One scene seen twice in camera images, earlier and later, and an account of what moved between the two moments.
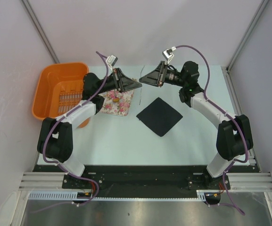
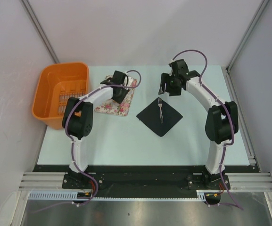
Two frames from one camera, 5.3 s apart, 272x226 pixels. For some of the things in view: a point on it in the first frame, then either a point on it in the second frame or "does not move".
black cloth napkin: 160,117 does not move
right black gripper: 154,78 to 166,79
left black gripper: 122,83 to 119,100
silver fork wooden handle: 141,88 to 160,103
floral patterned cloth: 121,108 does not move
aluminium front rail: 42,181 does not move
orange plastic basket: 59,86 does not move
